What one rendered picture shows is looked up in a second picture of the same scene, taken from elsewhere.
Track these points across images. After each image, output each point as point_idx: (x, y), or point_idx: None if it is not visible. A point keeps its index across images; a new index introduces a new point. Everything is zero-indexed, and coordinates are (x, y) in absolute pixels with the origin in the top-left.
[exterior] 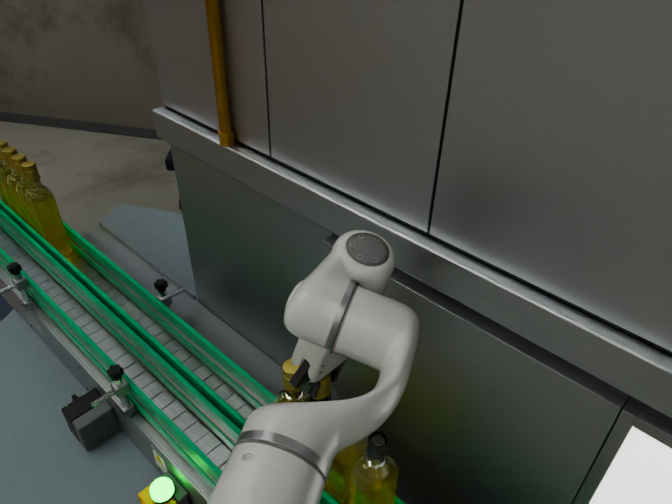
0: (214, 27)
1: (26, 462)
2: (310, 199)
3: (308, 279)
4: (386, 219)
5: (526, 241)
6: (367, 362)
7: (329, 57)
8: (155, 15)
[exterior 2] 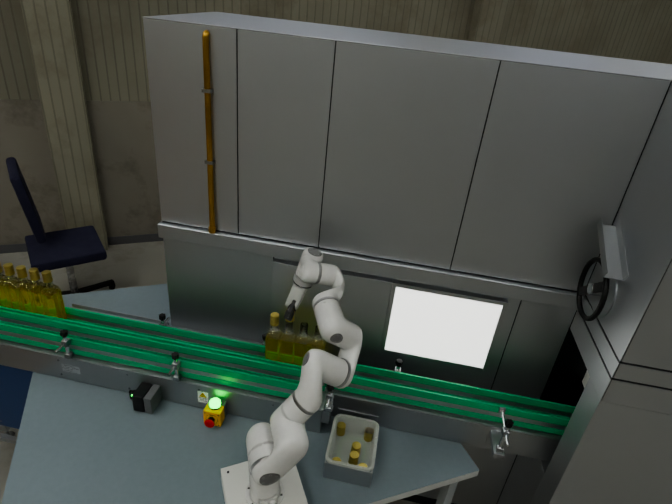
0: (212, 185)
1: (119, 431)
2: (264, 246)
3: (306, 263)
4: (300, 246)
5: (354, 240)
6: (329, 283)
7: (272, 192)
8: (164, 181)
